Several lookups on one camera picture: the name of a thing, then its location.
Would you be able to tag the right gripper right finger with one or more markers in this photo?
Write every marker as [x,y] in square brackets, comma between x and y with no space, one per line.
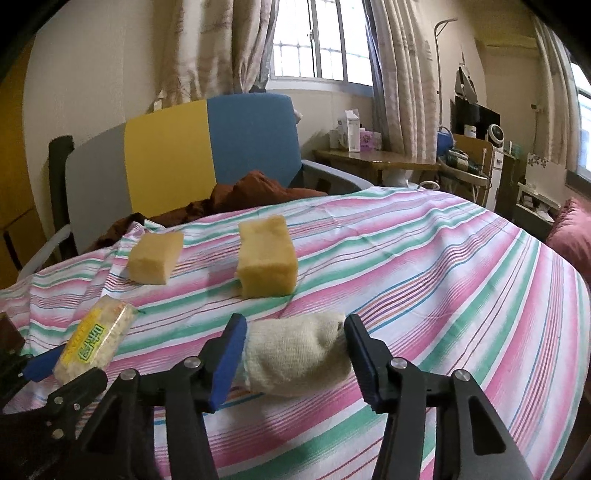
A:
[371,360]

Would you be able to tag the yellow labelled snack packet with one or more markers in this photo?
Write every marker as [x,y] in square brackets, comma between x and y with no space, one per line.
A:
[96,339]

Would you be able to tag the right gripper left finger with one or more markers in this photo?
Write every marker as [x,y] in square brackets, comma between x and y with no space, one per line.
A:
[220,359]

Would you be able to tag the cream sock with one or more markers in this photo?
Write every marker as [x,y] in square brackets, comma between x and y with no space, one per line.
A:
[294,356]

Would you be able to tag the dark brown blanket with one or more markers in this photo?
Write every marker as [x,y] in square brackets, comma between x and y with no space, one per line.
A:
[253,190]

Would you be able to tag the white carton on desk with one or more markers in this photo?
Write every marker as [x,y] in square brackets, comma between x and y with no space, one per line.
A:
[352,130]

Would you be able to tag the yellow wooden wardrobe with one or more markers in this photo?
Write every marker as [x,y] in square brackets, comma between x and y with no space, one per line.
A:
[22,234]

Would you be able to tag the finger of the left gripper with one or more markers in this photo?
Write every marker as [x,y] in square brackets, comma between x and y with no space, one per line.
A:
[40,367]

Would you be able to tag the white small fan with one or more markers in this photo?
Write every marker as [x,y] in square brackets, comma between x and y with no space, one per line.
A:
[495,135]

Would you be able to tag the striped pink green bedsheet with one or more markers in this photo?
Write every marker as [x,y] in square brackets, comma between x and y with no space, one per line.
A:
[444,283]

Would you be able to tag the grey yellow blue headboard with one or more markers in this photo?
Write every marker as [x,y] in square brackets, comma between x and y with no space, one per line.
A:
[164,160]

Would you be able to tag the window with metal bars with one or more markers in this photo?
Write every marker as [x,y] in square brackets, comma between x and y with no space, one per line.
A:
[321,40]

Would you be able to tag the beige patterned left curtain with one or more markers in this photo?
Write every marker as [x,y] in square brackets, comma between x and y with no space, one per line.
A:
[217,48]

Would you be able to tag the beige patterned curtain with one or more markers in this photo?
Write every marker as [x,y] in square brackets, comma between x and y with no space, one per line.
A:
[217,48]
[407,81]

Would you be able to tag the pink pillow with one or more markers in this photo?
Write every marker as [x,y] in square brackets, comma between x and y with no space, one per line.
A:
[570,236]

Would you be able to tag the yellow sponge block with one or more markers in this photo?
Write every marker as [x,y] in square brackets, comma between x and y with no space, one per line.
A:
[267,260]
[152,260]

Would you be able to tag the beige patterned right curtain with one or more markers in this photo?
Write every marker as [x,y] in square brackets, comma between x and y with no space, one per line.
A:
[407,81]

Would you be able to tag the wooden bedside desk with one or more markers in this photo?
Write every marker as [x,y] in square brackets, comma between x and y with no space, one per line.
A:
[378,161]

